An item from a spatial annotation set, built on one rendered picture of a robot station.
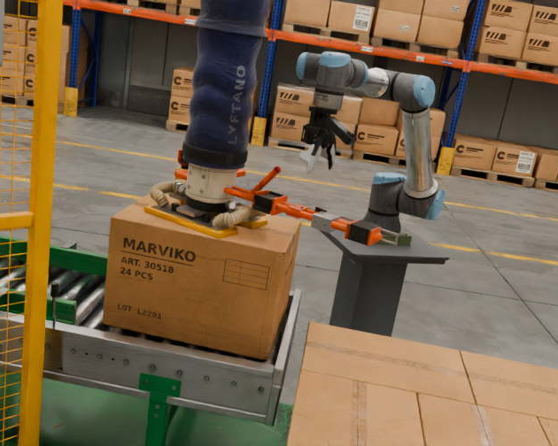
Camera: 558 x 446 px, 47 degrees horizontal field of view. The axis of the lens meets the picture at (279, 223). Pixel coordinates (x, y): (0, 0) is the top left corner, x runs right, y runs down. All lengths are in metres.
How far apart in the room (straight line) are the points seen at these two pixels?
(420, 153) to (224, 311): 1.11
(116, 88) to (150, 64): 0.67
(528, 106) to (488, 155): 1.68
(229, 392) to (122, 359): 0.37
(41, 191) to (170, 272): 0.51
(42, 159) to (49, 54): 0.30
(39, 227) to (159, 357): 0.56
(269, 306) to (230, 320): 0.15
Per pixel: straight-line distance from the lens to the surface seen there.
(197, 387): 2.20
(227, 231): 2.16
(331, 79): 2.00
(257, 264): 2.13
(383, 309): 3.21
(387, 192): 3.04
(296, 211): 2.09
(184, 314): 2.27
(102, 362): 2.25
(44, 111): 1.95
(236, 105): 2.16
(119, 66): 10.95
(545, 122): 11.40
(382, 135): 9.49
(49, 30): 1.93
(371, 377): 2.32
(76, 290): 2.66
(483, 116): 11.08
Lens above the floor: 1.63
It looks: 17 degrees down
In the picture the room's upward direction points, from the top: 9 degrees clockwise
